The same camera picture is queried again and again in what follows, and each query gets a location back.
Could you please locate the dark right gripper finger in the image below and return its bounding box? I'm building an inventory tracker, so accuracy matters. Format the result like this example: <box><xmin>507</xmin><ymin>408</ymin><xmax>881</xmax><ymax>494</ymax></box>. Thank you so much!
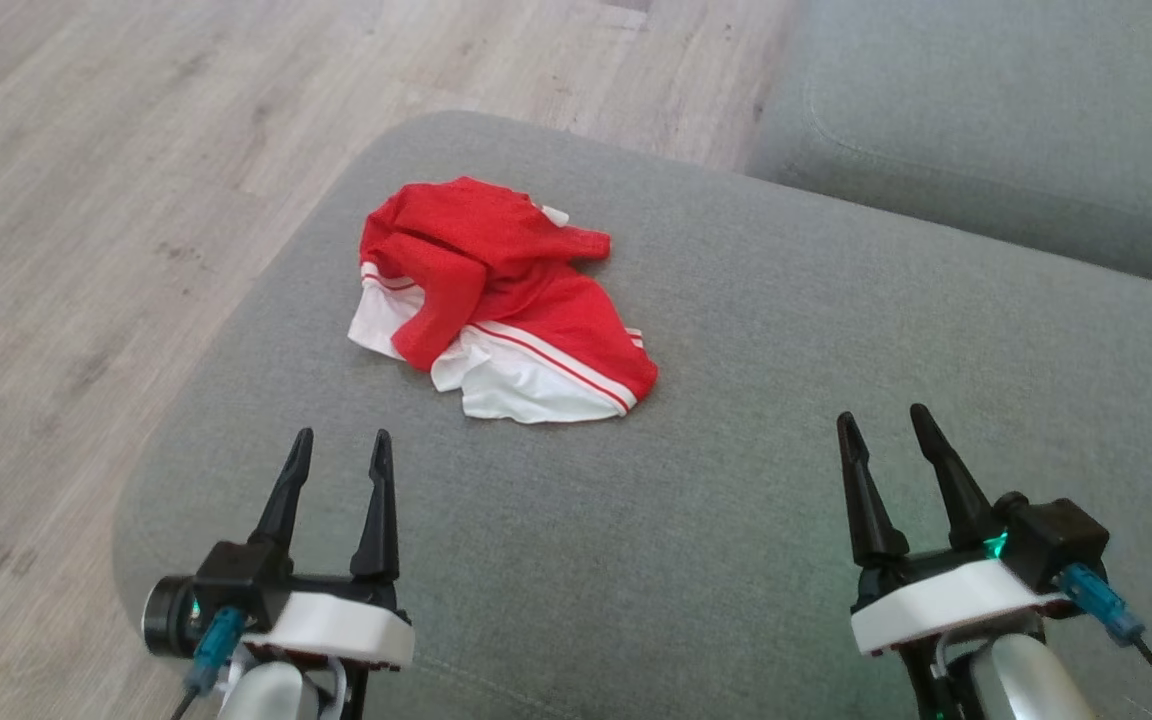
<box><xmin>909</xmin><ymin>404</ymin><xmax>1002</xmax><ymax>551</ymax></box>
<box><xmin>836</xmin><ymin>412</ymin><xmax>909</xmax><ymax>566</ymax></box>

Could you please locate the red and white basketball jersey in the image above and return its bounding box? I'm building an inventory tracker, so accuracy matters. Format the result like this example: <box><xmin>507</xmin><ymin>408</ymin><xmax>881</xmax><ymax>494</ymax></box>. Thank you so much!
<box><xmin>347</xmin><ymin>176</ymin><xmax>659</xmax><ymax>424</ymax></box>

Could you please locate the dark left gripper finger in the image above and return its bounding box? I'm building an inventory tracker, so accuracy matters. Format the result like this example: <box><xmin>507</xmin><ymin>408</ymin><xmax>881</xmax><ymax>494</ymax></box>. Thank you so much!
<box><xmin>249</xmin><ymin>428</ymin><xmax>315</xmax><ymax>551</ymax></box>
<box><xmin>350</xmin><ymin>430</ymin><xmax>401</xmax><ymax>583</ymax></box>

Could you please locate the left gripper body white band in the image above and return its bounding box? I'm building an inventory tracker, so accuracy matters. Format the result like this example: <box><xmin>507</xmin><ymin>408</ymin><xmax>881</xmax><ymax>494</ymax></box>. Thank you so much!
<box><xmin>241</xmin><ymin>575</ymin><xmax>415</xmax><ymax>671</ymax></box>

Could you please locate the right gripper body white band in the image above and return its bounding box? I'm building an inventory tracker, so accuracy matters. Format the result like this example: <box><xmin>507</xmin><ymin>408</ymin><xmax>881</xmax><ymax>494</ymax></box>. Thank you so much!
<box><xmin>849</xmin><ymin>545</ymin><xmax>1072</xmax><ymax>659</ymax></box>

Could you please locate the black cable with blue plug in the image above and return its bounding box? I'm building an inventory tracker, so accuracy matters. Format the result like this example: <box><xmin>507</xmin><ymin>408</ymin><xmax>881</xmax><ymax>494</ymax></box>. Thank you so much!
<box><xmin>171</xmin><ymin>605</ymin><xmax>247</xmax><ymax>720</ymax></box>
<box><xmin>1058</xmin><ymin>563</ymin><xmax>1152</xmax><ymax>713</ymax></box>

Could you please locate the grey sofa seat cushion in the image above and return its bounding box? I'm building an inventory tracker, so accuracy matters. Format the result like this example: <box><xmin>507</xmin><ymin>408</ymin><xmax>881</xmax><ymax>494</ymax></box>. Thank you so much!
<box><xmin>113</xmin><ymin>110</ymin><xmax>1152</xmax><ymax>720</ymax></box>

